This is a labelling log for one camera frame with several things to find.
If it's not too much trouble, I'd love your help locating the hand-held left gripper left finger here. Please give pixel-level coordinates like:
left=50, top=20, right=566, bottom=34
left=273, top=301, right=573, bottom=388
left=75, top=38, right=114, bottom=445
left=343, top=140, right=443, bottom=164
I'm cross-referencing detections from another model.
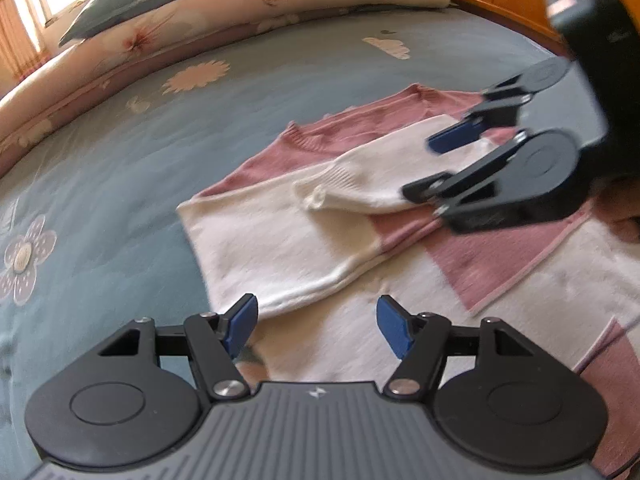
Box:
left=97, top=294, right=259, bottom=402

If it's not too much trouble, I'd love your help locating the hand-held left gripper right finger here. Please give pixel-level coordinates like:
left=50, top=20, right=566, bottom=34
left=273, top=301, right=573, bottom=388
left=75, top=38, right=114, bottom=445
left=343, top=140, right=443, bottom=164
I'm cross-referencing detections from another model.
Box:
left=376, top=295, right=528, bottom=403

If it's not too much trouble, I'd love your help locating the beige floral folded quilt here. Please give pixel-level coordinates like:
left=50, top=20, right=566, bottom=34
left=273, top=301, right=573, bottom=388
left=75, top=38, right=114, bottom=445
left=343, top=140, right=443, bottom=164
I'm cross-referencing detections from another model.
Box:
left=0, top=0, right=451, bottom=161

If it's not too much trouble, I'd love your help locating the pink patterned curtain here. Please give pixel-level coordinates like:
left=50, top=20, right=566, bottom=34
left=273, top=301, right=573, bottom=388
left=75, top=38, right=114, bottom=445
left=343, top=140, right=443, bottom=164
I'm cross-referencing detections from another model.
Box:
left=0, top=0, right=51, bottom=81

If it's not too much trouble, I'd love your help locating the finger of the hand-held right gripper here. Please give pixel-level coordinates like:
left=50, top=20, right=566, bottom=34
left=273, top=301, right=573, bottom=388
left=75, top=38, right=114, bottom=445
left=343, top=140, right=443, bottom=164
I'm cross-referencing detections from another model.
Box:
left=427, top=76, right=533, bottom=156
left=401, top=132, right=528, bottom=211

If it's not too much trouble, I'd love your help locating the pink and white sweater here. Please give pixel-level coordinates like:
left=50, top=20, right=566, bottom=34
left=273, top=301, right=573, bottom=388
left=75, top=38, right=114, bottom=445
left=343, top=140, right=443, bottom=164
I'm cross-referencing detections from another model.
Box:
left=177, top=84, right=640, bottom=480

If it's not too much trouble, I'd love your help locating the blue floral bed sheet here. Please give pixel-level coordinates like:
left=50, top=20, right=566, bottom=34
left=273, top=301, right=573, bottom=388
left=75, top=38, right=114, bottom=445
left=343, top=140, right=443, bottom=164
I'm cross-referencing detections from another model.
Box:
left=0, top=5, right=640, bottom=480

